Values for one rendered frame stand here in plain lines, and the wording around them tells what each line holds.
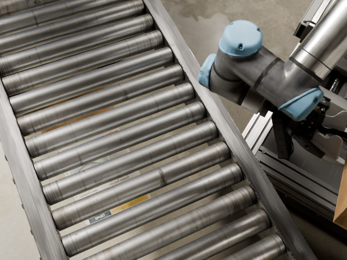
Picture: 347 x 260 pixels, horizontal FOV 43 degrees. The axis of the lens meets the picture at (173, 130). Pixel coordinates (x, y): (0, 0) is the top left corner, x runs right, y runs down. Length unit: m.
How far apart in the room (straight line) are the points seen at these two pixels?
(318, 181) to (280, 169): 0.15
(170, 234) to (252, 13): 1.72
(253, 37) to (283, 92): 0.11
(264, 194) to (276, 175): 0.68
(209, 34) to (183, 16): 0.18
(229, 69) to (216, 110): 0.29
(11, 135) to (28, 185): 0.14
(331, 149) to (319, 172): 0.93
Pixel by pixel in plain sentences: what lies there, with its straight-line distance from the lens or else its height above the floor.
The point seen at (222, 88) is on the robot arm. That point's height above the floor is 1.01.
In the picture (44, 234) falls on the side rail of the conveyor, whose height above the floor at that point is 0.80.
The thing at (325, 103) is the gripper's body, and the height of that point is 1.04.
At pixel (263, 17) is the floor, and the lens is 2.51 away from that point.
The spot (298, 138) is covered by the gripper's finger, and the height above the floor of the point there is 1.00.
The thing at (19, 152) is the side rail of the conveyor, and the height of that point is 0.80.
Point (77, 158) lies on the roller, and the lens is 1.07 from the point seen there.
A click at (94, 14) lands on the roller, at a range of 1.31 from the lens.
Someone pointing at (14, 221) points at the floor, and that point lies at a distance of 1.89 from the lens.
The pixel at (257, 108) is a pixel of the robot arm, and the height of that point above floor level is 1.01.
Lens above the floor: 1.76
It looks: 62 degrees down
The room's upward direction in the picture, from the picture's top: 12 degrees clockwise
